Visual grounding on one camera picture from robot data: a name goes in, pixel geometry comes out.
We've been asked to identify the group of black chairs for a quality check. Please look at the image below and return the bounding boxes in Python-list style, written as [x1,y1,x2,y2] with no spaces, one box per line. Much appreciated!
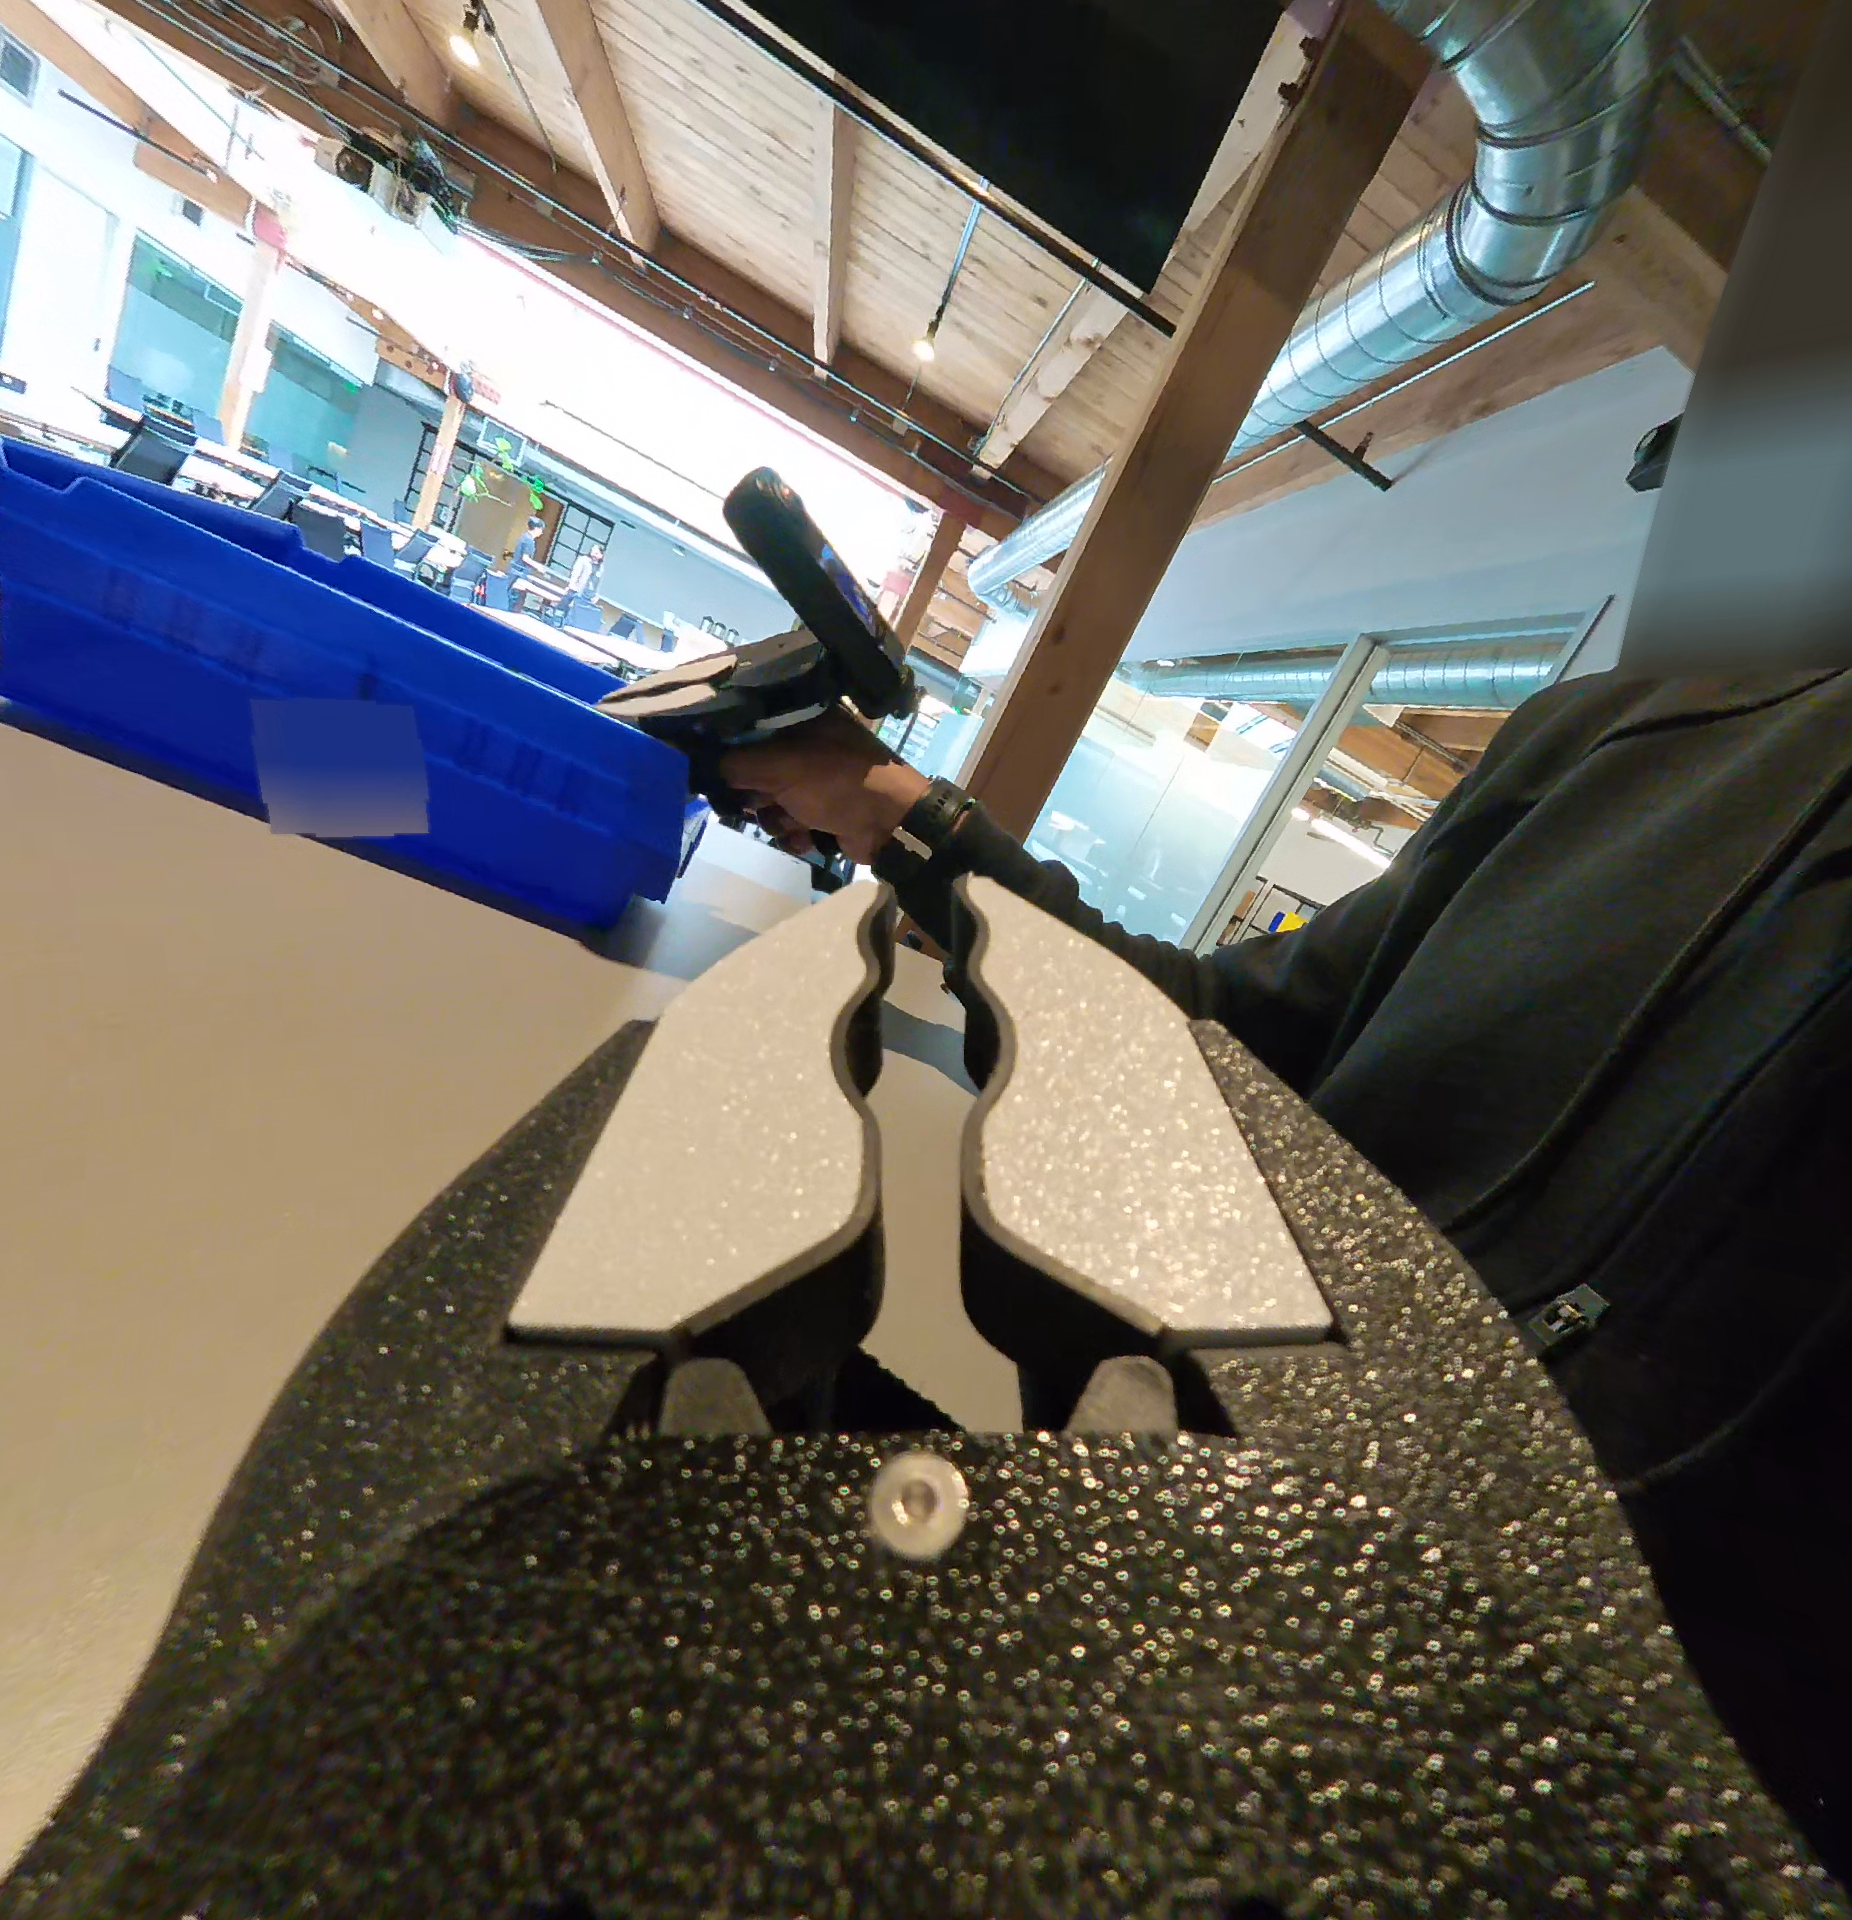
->
[0,405,673,648]

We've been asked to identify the person's right forearm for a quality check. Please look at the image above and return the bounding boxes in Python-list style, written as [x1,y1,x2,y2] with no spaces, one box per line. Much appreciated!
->
[872,803,1408,1097]

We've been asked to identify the ceiling mounted equipment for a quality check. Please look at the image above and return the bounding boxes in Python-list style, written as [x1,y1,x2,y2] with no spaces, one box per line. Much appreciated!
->
[312,127,470,227]

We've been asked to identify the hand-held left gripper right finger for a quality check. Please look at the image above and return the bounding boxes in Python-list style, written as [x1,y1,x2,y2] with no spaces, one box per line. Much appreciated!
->
[948,872,1339,1435]

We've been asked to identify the person's right hand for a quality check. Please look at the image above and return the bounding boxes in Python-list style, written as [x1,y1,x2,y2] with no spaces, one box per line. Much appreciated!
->
[707,731,943,872]

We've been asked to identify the silver ventilation duct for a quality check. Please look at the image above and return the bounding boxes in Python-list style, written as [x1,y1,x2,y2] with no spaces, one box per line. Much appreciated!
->
[969,0,1669,602]
[1128,631,1580,707]

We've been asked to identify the wooden column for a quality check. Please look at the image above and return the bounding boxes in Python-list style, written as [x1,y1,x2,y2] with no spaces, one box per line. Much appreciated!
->
[956,0,1438,841]

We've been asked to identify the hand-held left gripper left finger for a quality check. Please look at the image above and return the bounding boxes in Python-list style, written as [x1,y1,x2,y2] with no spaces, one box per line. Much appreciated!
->
[502,879,898,1435]

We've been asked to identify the person's dark jacket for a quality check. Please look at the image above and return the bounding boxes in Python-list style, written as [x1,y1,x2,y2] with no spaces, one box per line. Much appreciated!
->
[1241,659,1852,1847]

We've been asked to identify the blue plastic bin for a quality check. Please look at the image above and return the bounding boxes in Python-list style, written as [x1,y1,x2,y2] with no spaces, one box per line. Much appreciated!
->
[0,495,710,935]
[0,427,629,707]

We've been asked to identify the rows of long tables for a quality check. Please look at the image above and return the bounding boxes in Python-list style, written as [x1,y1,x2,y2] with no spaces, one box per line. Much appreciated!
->
[0,421,747,676]

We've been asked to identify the large black screen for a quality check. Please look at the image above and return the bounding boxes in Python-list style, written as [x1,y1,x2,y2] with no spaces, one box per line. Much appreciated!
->
[700,0,1295,335]

